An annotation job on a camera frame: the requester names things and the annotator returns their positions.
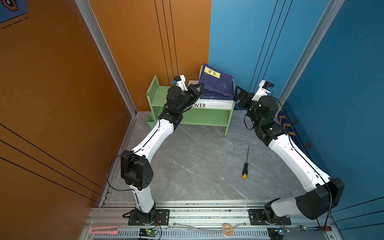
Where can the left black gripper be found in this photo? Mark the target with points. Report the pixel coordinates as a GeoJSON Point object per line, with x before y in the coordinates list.
{"type": "Point", "coordinates": [191, 91]}

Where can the white LOVER book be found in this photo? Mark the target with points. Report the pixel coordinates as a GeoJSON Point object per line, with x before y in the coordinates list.
{"type": "Point", "coordinates": [213, 104]}

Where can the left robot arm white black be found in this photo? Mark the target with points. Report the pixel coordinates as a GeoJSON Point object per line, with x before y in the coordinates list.
{"type": "Point", "coordinates": [136, 169]}

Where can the yellow black screwdriver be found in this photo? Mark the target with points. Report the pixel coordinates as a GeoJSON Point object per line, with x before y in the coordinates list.
{"type": "Point", "coordinates": [246, 164]}

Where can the right circuit board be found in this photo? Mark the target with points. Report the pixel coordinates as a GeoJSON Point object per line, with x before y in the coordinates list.
{"type": "Point", "coordinates": [277, 234]}

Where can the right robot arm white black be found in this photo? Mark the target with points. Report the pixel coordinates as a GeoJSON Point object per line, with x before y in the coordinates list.
{"type": "Point", "coordinates": [322, 194]}

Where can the circuit board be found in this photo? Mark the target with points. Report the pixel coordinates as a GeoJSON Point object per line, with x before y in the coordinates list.
{"type": "Point", "coordinates": [148, 234]}
{"type": "Point", "coordinates": [277, 234]}

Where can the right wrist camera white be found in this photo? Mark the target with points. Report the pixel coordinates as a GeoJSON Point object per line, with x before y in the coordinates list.
{"type": "Point", "coordinates": [265, 88]}

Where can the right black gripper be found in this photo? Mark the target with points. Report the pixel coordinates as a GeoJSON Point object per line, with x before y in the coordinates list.
{"type": "Point", "coordinates": [245, 93]}

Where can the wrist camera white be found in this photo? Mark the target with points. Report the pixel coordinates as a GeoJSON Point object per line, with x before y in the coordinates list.
{"type": "Point", "coordinates": [265, 88]}
{"type": "Point", "coordinates": [180, 81]}

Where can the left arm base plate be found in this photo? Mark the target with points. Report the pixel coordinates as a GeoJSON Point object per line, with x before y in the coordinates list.
{"type": "Point", "coordinates": [159, 216]}

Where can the left circuit board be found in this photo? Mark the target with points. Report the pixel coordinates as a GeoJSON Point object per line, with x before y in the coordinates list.
{"type": "Point", "coordinates": [148, 234]}

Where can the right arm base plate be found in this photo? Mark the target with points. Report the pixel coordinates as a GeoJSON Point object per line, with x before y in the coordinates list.
{"type": "Point", "coordinates": [256, 217]}

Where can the red handled ratchet wrench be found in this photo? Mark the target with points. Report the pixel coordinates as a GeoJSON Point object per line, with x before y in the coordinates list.
{"type": "Point", "coordinates": [303, 228]}

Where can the silver wrench on rail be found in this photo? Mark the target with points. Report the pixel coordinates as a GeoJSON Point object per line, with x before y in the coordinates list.
{"type": "Point", "coordinates": [184, 228]}

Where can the pink tool on rail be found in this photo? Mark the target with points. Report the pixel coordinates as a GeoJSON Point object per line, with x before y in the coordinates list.
{"type": "Point", "coordinates": [111, 230]}

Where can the blue book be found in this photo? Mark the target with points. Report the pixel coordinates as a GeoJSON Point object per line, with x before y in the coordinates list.
{"type": "Point", "coordinates": [216, 82]}
{"type": "Point", "coordinates": [216, 97]}

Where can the tape roll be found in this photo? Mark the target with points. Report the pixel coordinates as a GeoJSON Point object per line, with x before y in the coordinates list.
{"type": "Point", "coordinates": [228, 230]}

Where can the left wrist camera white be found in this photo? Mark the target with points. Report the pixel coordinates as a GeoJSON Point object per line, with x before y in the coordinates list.
{"type": "Point", "coordinates": [180, 81]}

